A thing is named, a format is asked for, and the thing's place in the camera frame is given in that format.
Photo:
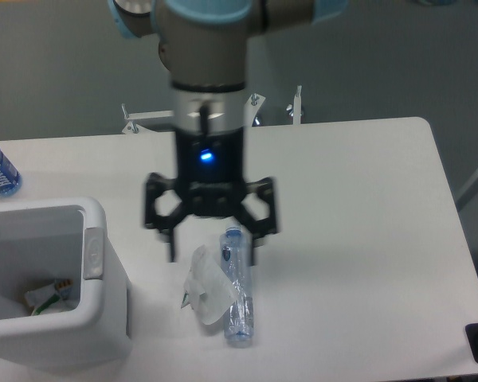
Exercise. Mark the trash scraps inside can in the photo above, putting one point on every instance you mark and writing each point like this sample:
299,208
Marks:
51,299

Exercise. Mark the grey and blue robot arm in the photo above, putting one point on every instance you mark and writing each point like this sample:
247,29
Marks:
203,45

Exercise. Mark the crumpled white plastic wrapper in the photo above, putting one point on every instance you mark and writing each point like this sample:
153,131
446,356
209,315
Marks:
207,289

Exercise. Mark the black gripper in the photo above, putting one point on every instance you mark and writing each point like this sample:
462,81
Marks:
210,183

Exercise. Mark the white metal base frame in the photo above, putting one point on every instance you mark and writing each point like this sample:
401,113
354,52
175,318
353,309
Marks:
143,122

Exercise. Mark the clear empty plastic bottle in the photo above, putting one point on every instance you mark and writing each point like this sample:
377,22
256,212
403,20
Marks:
238,320

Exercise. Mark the white plastic trash can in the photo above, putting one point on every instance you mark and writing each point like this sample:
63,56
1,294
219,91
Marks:
50,240

